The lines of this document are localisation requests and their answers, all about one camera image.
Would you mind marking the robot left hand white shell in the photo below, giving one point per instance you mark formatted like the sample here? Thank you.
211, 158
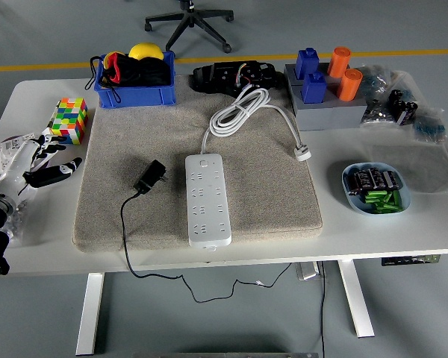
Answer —
16, 164

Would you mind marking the white power strip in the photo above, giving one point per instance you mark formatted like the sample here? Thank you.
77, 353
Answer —
209, 209

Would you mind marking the clear bag of screws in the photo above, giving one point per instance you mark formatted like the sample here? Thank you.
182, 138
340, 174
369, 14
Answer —
18, 220

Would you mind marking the colourful puzzle cube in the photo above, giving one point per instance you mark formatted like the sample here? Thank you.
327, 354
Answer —
69, 117

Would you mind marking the blue plastic bin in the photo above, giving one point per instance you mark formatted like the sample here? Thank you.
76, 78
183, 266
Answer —
134, 97

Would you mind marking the white table leg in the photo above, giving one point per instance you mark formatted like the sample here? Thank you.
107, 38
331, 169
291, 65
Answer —
91, 313
354, 298

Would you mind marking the yellow ball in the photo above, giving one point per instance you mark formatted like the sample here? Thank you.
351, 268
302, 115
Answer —
145, 51

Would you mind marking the black office chair base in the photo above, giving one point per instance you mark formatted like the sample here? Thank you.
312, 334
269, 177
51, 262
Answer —
189, 22

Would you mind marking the black electronic device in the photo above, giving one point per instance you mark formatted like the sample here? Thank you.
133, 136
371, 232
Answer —
224, 76

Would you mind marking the grey-brown mat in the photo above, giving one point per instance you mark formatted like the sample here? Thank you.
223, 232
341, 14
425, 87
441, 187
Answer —
276, 186

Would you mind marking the blue square block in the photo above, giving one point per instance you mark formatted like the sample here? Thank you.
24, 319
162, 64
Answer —
307, 63
313, 89

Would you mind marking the grey block base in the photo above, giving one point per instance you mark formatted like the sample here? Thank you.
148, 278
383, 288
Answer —
328, 115

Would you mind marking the orange cylinder block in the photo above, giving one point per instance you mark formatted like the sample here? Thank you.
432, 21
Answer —
338, 63
350, 85

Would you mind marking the black cylindrical capacitor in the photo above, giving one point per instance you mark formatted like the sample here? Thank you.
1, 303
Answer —
365, 181
391, 180
354, 183
376, 179

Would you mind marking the light blue dish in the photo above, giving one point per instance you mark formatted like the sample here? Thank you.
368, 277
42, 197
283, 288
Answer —
354, 206

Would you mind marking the green cylindrical battery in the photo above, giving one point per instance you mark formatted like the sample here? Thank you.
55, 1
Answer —
385, 208
375, 197
395, 199

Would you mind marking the clear bag of dark parts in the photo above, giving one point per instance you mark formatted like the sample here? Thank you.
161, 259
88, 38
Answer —
377, 112

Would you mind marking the clear bag of black capacitors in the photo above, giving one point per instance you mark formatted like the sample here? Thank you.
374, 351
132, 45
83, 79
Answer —
401, 106

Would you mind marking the black table control box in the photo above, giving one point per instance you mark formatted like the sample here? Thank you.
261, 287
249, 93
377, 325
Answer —
395, 262

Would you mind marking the empty clear plastic bag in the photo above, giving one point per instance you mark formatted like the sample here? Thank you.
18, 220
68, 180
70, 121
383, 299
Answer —
414, 168

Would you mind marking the clear bag of blue parts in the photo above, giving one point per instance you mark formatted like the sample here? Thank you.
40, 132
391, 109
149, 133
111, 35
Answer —
429, 128

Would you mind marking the white wall socket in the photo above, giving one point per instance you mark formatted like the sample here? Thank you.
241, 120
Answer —
9, 143

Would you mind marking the silver metal bracket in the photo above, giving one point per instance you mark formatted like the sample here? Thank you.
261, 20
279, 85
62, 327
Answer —
307, 271

